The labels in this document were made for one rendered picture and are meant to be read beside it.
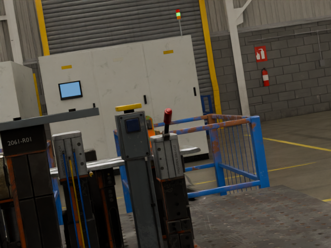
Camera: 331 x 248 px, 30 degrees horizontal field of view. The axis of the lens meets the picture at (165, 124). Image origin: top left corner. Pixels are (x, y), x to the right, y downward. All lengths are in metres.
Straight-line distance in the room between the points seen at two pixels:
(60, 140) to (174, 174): 0.32
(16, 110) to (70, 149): 8.00
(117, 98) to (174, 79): 0.93
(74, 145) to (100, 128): 8.00
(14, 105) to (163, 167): 8.03
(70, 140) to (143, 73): 8.08
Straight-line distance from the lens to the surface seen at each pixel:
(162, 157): 1.67
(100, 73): 9.65
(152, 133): 2.00
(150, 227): 1.53
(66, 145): 1.64
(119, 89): 9.66
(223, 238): 1.96
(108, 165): 1.77
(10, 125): 1.45
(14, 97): 9.64
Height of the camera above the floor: 1.18
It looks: 3 degrees down
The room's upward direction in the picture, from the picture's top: 9 degrees counter-clockwise
